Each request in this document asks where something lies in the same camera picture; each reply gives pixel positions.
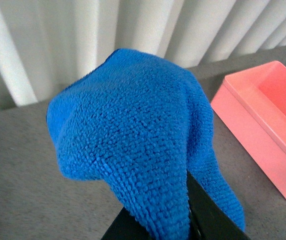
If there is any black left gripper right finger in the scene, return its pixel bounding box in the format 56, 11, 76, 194
187, 172, 250, 240

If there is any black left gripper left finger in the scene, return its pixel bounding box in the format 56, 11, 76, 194
101, 208, 148, 240

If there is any blue microfiber cloth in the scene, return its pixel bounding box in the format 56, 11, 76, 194
46, 49, 246, 240

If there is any pink plastic box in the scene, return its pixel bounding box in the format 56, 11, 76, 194
211, 61, 286, 199

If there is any white pleated curtain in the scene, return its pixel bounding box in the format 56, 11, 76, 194
0, 0, 286, 110

